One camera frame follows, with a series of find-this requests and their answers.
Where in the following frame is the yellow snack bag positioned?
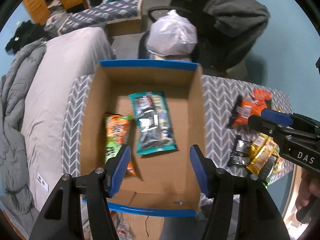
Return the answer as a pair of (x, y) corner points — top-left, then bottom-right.
(246, 133), (279, 175)

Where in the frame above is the orange black octopus snack bag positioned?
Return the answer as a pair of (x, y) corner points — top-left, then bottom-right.
(227, 89), (272, 128)

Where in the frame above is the small black snack packet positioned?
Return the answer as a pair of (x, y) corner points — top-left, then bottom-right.
(227, 135), (251, 167)

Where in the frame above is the orange green long snack bag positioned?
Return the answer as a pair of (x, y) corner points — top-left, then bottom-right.
(104, 113), (133, 162)

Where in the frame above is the teal cartoon snack bag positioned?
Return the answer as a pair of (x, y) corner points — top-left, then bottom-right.
(129, 92), (177, 155)

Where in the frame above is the green peanut snack bag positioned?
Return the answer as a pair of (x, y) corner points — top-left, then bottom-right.
(266, 146), (284, 185)

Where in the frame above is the person right hand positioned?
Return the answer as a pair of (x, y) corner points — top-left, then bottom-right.
(296, 169), (320, 210)

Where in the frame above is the grey comforter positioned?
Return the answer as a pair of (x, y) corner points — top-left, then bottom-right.
(1, 39), (46, 231)

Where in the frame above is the black office chair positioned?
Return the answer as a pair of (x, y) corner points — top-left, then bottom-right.
(138, 4), (266, 73)

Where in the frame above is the blue cardboard box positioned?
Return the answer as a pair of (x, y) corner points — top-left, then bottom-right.
(80, 60), (205, 217)

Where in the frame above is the dark grey fleece blanket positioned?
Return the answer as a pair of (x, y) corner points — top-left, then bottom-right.
(203, 0), (270, 72)

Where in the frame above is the bed with grey sheet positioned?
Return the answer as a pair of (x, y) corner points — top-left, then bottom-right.
(21, 27), (113, 210)

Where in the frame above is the white plastic bag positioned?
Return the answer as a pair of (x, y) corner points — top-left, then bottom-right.
(146, 9), (198, 57)

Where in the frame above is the black clothes pile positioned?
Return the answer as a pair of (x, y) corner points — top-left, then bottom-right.
(5, 21), (48, 55)

